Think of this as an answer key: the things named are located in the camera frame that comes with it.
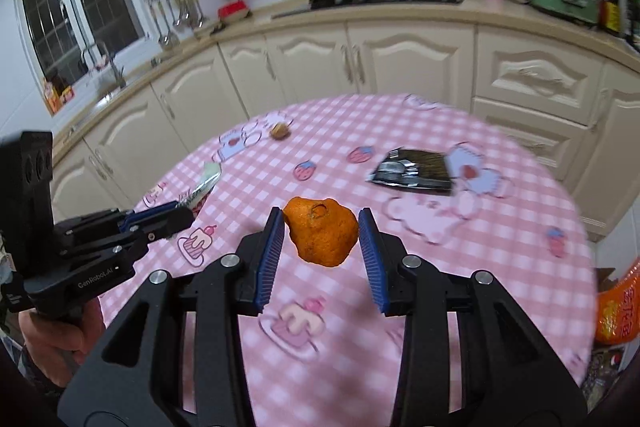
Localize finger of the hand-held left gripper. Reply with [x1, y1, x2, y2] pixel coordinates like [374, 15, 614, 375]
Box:
[119, 201, 182, 229]
[120, 206, 196, 253]

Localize person's left forearm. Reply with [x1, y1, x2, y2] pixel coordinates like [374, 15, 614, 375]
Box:
[0, 322, 61, 400]

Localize person's left hand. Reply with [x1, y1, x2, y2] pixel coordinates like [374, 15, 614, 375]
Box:
[17, 292, 107, 390]

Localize cream kitchen base cabinets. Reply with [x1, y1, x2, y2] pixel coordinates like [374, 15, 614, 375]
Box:
[50, 4, 640, 243]

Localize green label bottle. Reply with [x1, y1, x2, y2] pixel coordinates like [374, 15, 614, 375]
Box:
[625, 0, 640, 44]

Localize red food container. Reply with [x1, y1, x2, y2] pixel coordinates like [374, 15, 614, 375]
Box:
[217, 1, 251, 26]

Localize steel sink faucet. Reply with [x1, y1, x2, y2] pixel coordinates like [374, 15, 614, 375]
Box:
[80, 41, 128, 90]

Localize dark soy sauce bottle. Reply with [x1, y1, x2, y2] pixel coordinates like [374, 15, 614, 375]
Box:
[597, 0, 624, 32]

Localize green and white wrapper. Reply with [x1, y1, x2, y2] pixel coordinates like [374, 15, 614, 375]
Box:
[177, 161, 222, 212]

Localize large orange printed bag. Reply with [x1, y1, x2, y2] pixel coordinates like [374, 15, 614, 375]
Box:
[594, 257, 640, 348]

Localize pink checked tablecloth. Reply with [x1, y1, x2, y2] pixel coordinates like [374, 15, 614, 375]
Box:
[97, 93, 598, 427]

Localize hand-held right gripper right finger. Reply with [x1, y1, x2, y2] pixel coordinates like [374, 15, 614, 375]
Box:
[357, 207, 588, 427]

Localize red and yellow carton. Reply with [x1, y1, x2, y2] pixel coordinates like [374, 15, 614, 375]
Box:
[42, 77, 76, 115]

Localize wall rack with ladles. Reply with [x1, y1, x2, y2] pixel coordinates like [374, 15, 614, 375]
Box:
[142, 0, 206, 48]

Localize black foil wrapper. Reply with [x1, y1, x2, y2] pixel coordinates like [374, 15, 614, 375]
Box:
[366, 148, 456, 196]

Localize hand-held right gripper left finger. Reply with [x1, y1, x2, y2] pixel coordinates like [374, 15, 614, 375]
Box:
[57, 207, 286, 427]

